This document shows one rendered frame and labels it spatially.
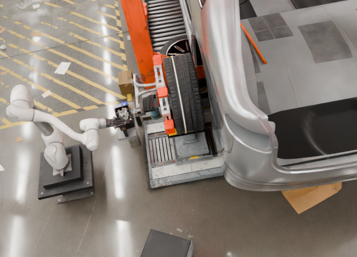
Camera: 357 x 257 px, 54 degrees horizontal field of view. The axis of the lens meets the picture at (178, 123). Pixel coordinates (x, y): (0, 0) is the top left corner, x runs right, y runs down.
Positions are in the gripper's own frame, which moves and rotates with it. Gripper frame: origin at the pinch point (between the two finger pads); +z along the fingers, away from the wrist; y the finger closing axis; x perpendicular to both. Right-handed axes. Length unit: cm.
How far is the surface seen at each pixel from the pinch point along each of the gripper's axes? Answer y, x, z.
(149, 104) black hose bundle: -14.6, -35.4, 11.4
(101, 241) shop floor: -69, 81, -31
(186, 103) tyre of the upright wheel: -25, -45, 37
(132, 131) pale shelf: 8.6, 24.8, 4.8
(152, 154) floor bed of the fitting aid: 4, 59, 26
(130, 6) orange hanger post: 50, -80, 4
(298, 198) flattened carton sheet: -79, 33, 144
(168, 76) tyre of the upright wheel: -5, -55, 27
